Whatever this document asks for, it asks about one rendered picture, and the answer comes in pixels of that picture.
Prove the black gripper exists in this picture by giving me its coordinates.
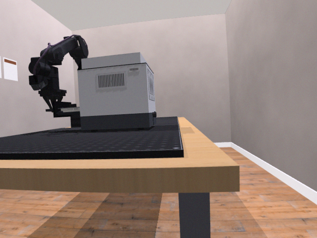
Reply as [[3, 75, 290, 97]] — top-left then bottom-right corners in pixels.
[[39, 84, 67, 109]]

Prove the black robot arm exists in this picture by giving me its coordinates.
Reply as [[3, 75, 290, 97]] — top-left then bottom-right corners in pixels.
[[28, 35, 89, 91]]

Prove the grey heat sealer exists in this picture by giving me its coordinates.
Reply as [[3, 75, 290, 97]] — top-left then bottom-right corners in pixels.
[[46, 52, 157, 132]]

